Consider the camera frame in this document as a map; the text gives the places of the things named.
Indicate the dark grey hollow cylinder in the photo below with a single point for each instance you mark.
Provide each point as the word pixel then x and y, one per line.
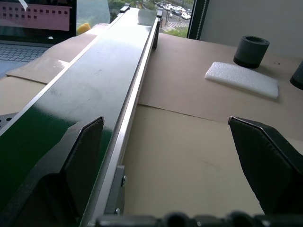
pixel 298 78
pixel 251 50

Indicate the perforated grey metal plate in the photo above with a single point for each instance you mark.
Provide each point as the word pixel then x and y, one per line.
pixel 6 121

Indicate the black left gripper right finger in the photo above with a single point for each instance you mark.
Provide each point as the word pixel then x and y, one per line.
pixel 270 170

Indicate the silver laptop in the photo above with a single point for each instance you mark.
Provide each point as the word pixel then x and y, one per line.
pixel 23 50

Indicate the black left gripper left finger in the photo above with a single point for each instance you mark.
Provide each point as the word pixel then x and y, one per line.
pixel 47 179

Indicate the green conveyor belt, aluminium frame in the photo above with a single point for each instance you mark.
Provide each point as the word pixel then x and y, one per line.
pixel 94 82

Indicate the brown paper sheet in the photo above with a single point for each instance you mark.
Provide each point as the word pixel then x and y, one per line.
pixel 189 89

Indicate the white foam pad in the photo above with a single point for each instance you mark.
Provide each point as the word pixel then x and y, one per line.
pixel 243 79

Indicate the black window frame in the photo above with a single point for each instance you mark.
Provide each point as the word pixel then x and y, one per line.
pixel 196 19

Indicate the yellow rounded object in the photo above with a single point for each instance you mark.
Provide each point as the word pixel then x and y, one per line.
pixel 84 28

